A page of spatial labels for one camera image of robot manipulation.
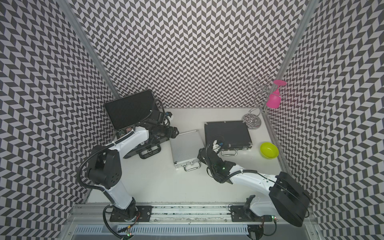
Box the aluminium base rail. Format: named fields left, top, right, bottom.
left=58, top=203, right=324, bottom=240

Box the small silver poker case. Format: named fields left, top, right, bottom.
left=170, top=130, right=204, bottom=172

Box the lime green plastic bowl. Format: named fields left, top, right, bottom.
left=260, top=142, right=279, bottom=159

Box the black textured poker case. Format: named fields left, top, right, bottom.
left=204, top=121, right=253, bottom=157

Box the chrome glass holder stand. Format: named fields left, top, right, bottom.
left=242, top=80, right=285, bottom=130

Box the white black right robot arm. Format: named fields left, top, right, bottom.
left=198, top=148, right=311, bottom=227

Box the large black poker case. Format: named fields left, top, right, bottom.
left=104, top=90, right=166, bottom=159

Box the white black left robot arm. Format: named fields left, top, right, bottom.
left=77, top=111, right=179, bottom=211

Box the pink plastic wine glass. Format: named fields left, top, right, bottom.
left=266, top=80, right=287, bottom=109

